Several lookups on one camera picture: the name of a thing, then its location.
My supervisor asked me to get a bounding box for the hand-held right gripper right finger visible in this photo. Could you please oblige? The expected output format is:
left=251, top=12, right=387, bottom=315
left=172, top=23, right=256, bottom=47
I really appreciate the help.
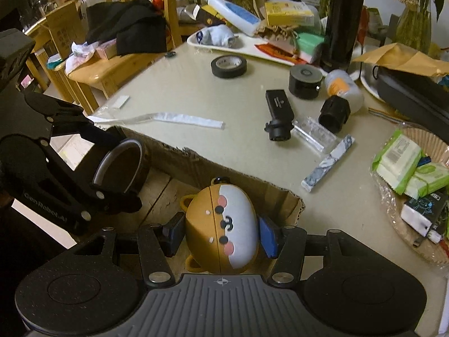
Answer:
left=259, top=216, right=374, bottom=286

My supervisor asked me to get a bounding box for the white bottle with orange label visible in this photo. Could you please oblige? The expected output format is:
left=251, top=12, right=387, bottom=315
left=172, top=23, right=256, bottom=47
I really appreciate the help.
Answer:
left=323, top=69, right=365, bottom=113

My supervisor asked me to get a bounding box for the cardboard box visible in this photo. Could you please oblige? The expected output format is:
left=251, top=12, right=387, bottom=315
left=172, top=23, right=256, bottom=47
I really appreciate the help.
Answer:
left=91, top=121, right=306, bottom=278

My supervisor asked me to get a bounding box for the brown crumpled paper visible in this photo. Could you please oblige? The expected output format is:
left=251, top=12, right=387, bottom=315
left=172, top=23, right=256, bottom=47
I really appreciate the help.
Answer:
left=254, top=24, right=299, bottom=41

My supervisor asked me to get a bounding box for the white and black box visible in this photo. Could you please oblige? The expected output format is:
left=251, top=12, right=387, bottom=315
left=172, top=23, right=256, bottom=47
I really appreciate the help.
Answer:
left=400, top=191, right=449, bottom=239

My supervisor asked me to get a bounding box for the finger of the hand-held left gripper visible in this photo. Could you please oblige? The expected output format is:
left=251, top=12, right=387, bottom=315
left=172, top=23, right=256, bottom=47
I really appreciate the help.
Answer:
left=0, top=138, right=143, bottom=234
left=24, top=93, right=124, bottom=142

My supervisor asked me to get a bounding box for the brown adhesive tape roll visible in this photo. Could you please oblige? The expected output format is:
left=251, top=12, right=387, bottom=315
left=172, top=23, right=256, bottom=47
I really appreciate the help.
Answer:
left=92, top=137, right=151, bottom=197

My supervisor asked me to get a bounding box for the pink box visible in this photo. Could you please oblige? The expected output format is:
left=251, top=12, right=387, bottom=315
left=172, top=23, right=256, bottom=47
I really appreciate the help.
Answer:
left=95, top=38, right=120, bottom=60

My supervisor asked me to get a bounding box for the white bottle with blue label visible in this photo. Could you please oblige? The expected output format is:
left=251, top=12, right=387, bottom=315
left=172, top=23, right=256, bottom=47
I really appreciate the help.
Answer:
left=192, top=0, right=262, bottom=37

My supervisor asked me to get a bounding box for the black zip case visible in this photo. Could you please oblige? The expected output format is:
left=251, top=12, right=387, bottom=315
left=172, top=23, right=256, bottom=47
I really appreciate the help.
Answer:
left=372, top=64, right=449, bottom=127

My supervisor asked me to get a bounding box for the clear plastic case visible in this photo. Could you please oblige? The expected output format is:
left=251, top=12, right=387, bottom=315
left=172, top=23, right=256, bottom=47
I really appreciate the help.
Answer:
left=292, top=117, right=338, bottom=155

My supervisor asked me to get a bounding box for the black rectangular device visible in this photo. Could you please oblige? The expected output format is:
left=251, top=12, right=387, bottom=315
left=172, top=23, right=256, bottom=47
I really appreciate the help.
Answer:
left=264, top=89, right=297, bottom=143

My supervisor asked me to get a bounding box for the black tape roll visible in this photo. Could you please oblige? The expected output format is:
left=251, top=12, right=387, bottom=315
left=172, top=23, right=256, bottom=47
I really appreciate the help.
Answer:
left=210, top=55, right=248, bottom=79

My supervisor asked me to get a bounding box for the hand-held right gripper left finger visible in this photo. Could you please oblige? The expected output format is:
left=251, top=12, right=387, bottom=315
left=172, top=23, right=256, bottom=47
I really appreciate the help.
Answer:
left=75, top=212, right=185, bottom=288

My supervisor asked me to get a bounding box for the white plastic bag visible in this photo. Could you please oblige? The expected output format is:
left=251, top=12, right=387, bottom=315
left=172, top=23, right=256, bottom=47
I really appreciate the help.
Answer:
left=65, top=41, right=100, bottom=74

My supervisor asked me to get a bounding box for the black cylindrical cap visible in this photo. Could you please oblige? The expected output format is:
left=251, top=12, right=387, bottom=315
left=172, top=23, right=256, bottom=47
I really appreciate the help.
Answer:
left=318, top=95, right=351, bottom=134

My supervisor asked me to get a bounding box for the yellow box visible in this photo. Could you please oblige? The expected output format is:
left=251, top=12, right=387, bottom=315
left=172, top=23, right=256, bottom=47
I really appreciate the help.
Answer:
left=263, top=0, right=316, bottom=28

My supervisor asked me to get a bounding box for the brown and white bear toy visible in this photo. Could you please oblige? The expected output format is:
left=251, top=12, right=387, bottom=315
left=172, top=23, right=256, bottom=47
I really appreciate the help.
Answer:
left=180, top=176, right=262, bottom=275

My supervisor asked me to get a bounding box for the red packet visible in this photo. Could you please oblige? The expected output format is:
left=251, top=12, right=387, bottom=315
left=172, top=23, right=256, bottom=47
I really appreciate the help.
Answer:
left=254, top=40, right=299, bottom=64

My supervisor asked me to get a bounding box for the white paper strip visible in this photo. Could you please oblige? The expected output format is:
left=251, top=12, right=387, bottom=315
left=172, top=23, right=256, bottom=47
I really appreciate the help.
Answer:
left=88, top=111, right=224, bottom=130

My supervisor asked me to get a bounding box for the white rolled sock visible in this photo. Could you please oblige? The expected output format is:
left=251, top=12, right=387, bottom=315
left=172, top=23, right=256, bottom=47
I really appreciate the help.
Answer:
left=196, top=24, right=239, bottom=48

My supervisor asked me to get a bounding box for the marble patterned stick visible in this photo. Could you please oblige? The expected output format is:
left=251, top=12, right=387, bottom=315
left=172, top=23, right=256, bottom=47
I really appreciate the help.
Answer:
left=301, top=134, right=356, bottom=193

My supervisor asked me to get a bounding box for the black thermos flask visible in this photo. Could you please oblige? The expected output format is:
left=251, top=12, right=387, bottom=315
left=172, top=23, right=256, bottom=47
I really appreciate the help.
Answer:
left=321, top=0, right=367, bottom=74

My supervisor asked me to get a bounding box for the black and gold box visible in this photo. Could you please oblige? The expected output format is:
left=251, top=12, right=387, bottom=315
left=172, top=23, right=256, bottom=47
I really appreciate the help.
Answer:
left=194, top=5, right=228, bottom=27

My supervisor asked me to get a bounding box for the green wet wipes packet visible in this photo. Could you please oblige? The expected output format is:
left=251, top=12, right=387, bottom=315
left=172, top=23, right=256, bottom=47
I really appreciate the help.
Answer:
left=372, top=129, right=423, bottom=195
left=403, top=161, right=446, bottom=199

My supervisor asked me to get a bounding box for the brown paper envelope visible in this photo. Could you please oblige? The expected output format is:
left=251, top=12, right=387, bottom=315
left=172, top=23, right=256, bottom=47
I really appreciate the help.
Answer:
left=351, top=42, right=449, bottom=78

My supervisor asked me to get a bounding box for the white tray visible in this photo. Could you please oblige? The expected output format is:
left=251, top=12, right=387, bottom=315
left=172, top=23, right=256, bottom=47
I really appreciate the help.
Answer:
left=187, top=28, right=316, bottom=67

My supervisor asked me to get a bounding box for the black cylinder with grey top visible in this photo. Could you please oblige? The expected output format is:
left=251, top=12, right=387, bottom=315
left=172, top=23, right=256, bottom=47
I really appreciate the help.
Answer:
left=288, top=65, right=325, bottom=99

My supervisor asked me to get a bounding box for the green and white packet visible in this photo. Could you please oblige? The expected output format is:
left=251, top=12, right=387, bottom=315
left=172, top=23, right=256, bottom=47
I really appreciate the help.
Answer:
left=294, top=32, right=327, bottom=64

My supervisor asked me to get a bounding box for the black cloth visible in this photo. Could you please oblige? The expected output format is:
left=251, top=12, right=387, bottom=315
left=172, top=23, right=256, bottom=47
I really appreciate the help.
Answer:
left=85, top=0, right=169, bottom=57

